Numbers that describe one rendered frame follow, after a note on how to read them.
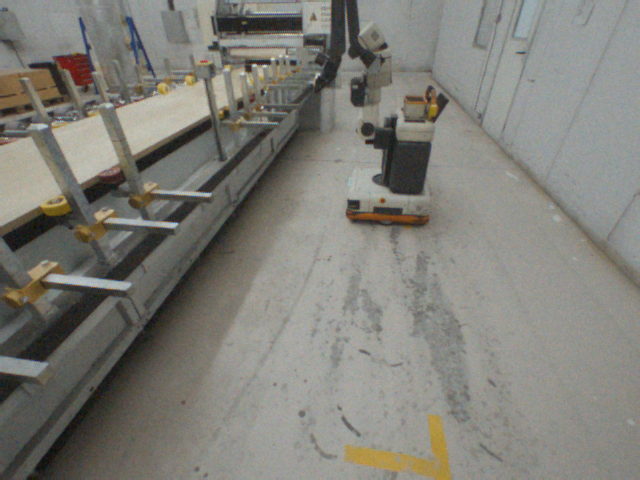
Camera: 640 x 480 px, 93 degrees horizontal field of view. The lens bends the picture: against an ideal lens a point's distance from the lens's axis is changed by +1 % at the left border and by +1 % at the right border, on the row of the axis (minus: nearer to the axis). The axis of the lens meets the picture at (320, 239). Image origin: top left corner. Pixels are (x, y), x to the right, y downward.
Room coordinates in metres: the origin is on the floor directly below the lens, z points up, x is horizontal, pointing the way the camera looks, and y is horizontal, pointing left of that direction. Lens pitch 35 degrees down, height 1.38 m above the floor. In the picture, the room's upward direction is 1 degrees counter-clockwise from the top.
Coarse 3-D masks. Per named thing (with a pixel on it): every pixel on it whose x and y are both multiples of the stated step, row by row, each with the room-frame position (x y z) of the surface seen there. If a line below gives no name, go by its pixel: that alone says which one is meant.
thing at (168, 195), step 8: (112, 192) 1.14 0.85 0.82; (120, 192) 1.13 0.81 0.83; (128, 192) 1.13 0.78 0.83; (152, 192) 1.11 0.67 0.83; (160, 192) 1.11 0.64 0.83; (168, 192) 1.11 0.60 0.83; (176, 192) 1.11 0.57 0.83; (184, 192) 1.11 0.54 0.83; (192, 192) 1.11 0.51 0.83; (168, 200) 1.10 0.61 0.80; (176, 200) 1.09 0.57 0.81; (184, 200) 1.09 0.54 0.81; (192, 200) 1.08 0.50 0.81; (200, 200) 1.08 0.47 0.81; (208, 200) 1.07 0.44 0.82
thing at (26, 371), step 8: (0, 360) 0.37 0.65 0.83; (8, 360) 0.37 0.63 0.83; (16, 360) 0.37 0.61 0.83; (24, 360) 0.37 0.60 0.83; (0, 368) 0.35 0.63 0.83; (8, 368) 0.35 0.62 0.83; (16, 368) 0.35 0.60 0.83; (24, 368) 0.35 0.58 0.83; (32, 368) 0.35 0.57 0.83; (40, 368) 0.35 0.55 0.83; (48, 368) 0.35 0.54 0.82; (0, 376) 0.34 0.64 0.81; (8, 376) 0.34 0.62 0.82; (16, 376) 0.34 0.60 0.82; (24, 376) 0.33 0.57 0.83; (32, 376) 0.33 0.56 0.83; (40, 376) 0.34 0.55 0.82; (48, 376) 0.34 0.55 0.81; (40, 384) 0.33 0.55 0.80
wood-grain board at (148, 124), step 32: (160, 96) 2.75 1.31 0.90; (192, 96) 2.73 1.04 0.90; (224, 96) 2.72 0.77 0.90; (64, 128) 1.81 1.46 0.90; (96, 128) 1.81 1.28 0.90; (128, 128) 1.80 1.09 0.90; (160, 128) 1.79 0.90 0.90; (192, 128) 1.88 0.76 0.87; (0, 160) 1.30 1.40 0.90; (32, 160) 1.30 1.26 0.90; (96, 160) 1.29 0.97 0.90; (0, 192) 0.99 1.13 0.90; (32, 192) 0.98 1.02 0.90; (0, 224) 0.77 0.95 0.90
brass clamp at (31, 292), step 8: (40, 264) 0.67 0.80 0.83; (56, 264) 0.67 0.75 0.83; (32, 272) 0.64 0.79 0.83; (40, 272) 0.64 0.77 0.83; (48, 272) 0.64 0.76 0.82; (56, 272) 0.66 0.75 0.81; (64, 272) 0.68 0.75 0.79; (32, 280) 0.61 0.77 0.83; (40, 280) 0.62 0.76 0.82; (8, 288) 0.58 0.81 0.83; (16, 288) 0.58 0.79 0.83; (24, 288) 0.58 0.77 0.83; (32, 288) 0.59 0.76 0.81; (40, 288) 0.61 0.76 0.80; (8, 296) 0.55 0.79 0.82; (16, 296) 0.56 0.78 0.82; (24, 296) 0.57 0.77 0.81; (32, 296) 0.58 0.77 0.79; (40, 296) 0.59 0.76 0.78; (8, 304) 0.55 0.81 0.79; (16, 304) 0.55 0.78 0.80; (24, 304) 0.56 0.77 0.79
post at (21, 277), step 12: (0, 240) 0.60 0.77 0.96; (0, 252) 0.59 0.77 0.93; (12, 252) 0.61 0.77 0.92; (0, 264) 0.58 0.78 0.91; (12, 264) 0.59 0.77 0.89; (12, 276) 0.58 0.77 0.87; (24, 276) 0.60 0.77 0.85; (36, 300) 0.59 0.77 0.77; (48, 300) 0.61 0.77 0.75; (36, 312) 0.58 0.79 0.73
